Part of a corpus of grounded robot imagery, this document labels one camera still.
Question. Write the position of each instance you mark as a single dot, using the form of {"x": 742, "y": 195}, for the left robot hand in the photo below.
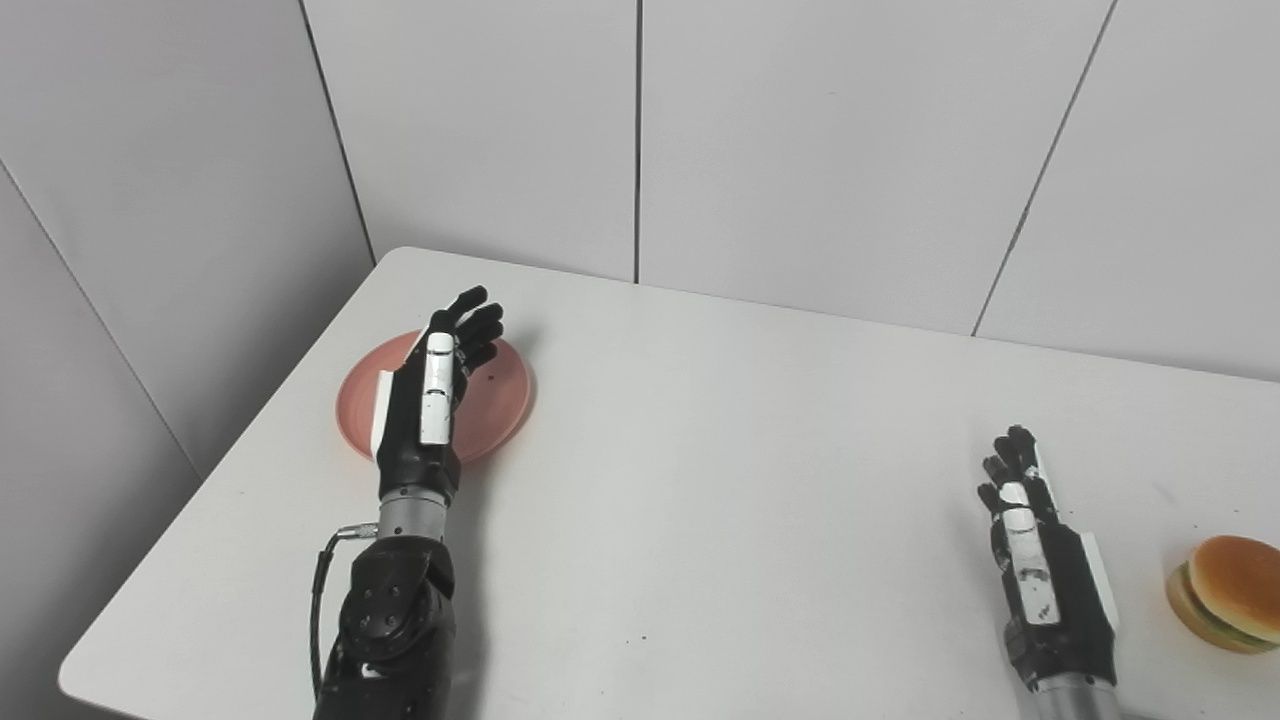
{"x": 425, "y": 420}

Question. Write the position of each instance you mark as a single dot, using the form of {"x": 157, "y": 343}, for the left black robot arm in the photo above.
{"x": 395, "y": 620}

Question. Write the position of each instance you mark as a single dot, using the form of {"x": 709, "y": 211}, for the toy hamburger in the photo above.
{"x": 1228, "y": 593}

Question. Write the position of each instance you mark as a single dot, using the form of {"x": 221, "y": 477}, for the pink plate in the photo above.
{"x": 495, "y": 400}

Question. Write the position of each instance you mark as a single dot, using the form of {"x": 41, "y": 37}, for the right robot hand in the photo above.
{"x": 1050, "y": 590}

